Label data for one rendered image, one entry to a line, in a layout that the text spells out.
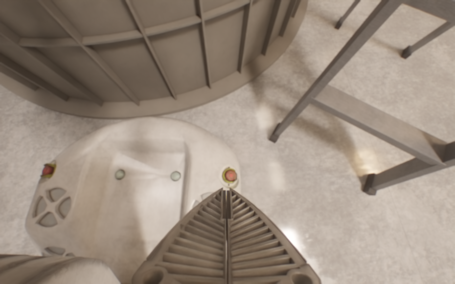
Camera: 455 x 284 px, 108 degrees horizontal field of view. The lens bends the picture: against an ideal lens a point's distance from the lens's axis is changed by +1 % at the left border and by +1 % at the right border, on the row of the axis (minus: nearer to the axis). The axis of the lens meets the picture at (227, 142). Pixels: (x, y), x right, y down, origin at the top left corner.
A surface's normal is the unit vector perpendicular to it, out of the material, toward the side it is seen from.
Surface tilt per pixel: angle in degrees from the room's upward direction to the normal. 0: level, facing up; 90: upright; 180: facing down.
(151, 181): 0
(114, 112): 0
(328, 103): 0
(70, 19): 90
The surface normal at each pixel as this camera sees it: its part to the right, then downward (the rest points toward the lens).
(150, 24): 0.30, 0.91
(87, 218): 0.96, -0.06
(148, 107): 0.02, -0.30
